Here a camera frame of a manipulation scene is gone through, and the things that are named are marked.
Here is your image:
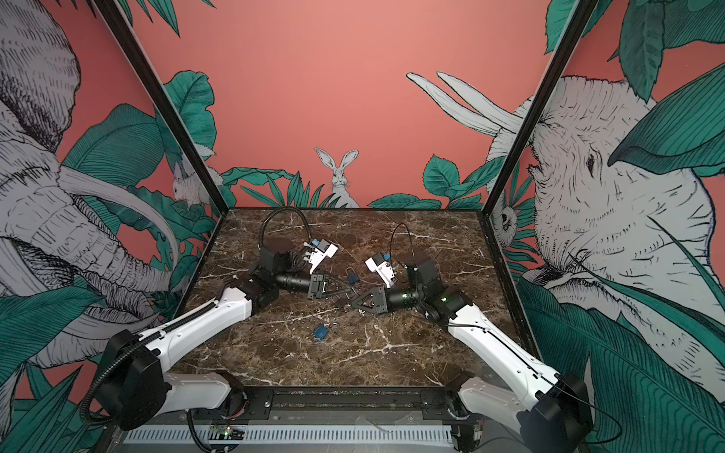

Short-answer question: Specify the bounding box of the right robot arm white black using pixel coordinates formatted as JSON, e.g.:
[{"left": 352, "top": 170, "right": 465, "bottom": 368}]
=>
[{"left": 350, "top": 253, "right": 593, "bottom": 452}]

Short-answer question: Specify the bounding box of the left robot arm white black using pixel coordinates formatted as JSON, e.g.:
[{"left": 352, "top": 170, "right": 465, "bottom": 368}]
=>
[{"left": 79, "top": 238, "right": 339, "bottom": 430}]

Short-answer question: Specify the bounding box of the small green circuit board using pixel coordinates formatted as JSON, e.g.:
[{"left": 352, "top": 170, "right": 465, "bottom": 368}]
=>
[{"left": 208, "top": 425, "right": 245, "bottom": 443}]

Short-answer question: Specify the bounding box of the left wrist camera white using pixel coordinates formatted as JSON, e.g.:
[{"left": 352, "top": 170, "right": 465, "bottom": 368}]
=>
[{"left": 303, "top": 239, "right": 339, "bottom": 275}]

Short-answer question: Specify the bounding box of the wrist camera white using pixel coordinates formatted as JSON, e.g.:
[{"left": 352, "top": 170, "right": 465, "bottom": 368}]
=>
[
  {"left": 303, "top": 239, "right": 339, "bottom": 275},
  {"left": 366, "top": 253, "right": 396, "bottom": 288}
]

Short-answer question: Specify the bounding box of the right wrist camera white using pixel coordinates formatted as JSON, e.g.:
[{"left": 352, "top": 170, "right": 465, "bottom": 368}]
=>
[{"left": 366, "top": 253, "right": 396, "bottom": 288}]

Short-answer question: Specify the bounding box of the right camera black cable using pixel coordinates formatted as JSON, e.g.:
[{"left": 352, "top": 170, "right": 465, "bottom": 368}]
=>
[{"left": 389, "top": 223, "right": 418, "bottom": 267}]

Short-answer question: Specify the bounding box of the camera black cable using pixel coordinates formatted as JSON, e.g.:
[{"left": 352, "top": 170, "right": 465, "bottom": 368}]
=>
[
  {"left": 258, "top": 206, "right": 313, "bottom": 250},
  {"left": 389, "top": 223, "right": 418, "bottom": 267}
]

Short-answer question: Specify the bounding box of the left camera black cable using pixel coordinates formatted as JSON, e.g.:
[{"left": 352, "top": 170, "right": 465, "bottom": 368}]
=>
[{"left": 258, "top": 206, "right": 313, "bottom": 250}]

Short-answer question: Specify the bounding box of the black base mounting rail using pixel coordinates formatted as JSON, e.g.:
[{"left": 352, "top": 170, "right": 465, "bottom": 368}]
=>
[{"left": 163, "top": 386, "right": 568, "bottom": 423}]

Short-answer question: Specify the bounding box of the white slotted cable duct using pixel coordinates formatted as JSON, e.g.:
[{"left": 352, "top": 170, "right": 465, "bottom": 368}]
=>
[{"left": 121, "top": 424, "right": 454, "bottom": 447}]

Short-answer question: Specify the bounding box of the left black corner post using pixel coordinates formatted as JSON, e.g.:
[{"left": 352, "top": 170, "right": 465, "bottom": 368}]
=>
[{"left": 94, "top": 0, "right": 230, "bottom": 217}]

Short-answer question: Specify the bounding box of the black corner post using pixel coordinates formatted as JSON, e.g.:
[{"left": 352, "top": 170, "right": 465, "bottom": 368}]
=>
[
  {"left": 94, "top": 0, "right": 230, "bottom": 217},
  {"left": 483, "top": 0, "right": 598, "bottom": 217}
]

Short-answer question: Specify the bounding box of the right black corner post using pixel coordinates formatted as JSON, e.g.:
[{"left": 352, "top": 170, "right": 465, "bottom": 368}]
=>
[{"left": 483, "top": 0, "right": 598, "bottom": 217}]

